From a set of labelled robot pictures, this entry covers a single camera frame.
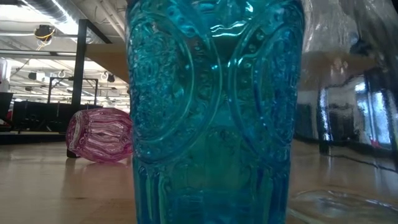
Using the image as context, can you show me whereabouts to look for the ceiling reel yellow cable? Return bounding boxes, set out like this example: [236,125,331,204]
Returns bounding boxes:
[33,24,56,51]

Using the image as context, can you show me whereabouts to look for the blue embossed glass vase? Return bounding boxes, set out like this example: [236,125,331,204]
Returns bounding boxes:
[124,0,306,224]

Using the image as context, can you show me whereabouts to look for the silver ceiling air duct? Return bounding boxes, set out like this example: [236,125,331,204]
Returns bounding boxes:
[18,0,68,24]

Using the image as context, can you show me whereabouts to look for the clear glass vase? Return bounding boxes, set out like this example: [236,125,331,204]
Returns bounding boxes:
[285,0,398,224]

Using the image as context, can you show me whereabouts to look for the pink lobed flared-rim vase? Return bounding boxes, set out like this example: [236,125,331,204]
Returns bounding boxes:
[65,107,134,164]

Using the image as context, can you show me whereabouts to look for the wooden shelf black metal legs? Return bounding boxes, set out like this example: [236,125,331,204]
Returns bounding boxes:
[66,19,130,159]

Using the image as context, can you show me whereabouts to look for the black aluminium table frame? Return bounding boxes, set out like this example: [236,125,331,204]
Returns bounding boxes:
[0,130,68,146]

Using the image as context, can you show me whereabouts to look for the black background frame rig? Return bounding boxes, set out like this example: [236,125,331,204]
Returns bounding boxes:
[47,77,99,105]

